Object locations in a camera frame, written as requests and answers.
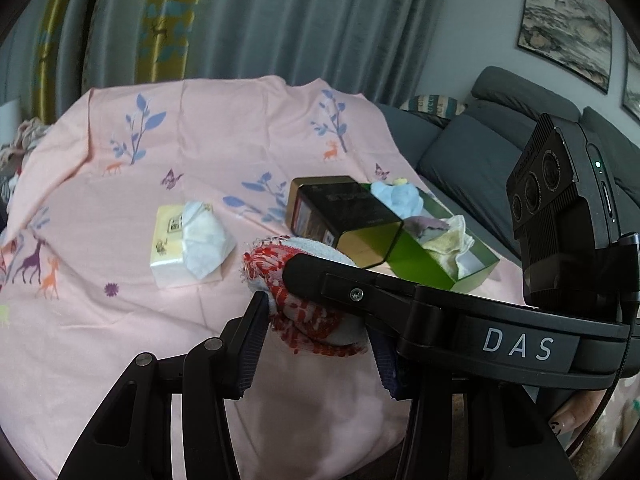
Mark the beige pink cloth pile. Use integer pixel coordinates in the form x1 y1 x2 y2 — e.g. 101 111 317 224
0 117 53 211

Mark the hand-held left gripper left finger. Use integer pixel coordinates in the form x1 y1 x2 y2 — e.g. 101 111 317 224
57 290 271 480

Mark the pink printed bedsheet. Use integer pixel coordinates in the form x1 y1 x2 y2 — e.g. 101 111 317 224
0 75 526 480

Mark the grey curtain with yellow stripes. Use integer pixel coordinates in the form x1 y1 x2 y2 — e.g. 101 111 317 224
0 0 451 126

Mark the black cable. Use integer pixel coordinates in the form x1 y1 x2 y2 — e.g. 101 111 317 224
567 232 640 458

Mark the patterned cushion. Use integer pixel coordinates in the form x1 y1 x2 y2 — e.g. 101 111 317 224
400 94 468 128

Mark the grey sofa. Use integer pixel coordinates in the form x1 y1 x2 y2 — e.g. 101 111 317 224
375 65 640 271

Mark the red and white sock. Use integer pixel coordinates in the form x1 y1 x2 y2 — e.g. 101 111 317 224
242 237 368 356

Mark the green box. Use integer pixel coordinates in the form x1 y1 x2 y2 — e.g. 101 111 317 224
370 182 501 293

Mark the light blue fluffy cloth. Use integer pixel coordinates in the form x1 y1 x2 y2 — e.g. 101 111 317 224
372 177 426 218

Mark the pale yellow tissue box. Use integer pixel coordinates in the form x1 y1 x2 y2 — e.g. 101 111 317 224
150 200 237 290

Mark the light floral garment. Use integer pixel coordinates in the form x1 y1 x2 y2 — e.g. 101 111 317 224
580 380 640 466

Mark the framed landscape painting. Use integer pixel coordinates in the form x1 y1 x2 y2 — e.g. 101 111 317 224
516 0 613 95
621 32 640 123

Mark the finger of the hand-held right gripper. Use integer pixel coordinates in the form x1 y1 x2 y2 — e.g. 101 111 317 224
281 252 421 356

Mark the black and gold tin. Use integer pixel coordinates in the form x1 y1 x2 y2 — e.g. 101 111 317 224
286 176 403 268

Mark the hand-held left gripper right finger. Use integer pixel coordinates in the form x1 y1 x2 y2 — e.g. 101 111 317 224
370 332 568 480

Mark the pale yellow cloth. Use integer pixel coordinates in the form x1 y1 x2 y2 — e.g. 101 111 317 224
422 215 476 278

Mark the person's right hand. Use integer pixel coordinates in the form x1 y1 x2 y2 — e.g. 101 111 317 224
537 387 608 453

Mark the grey crinkled knit cloth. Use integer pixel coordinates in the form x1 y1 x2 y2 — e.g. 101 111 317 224
404 215 451 241

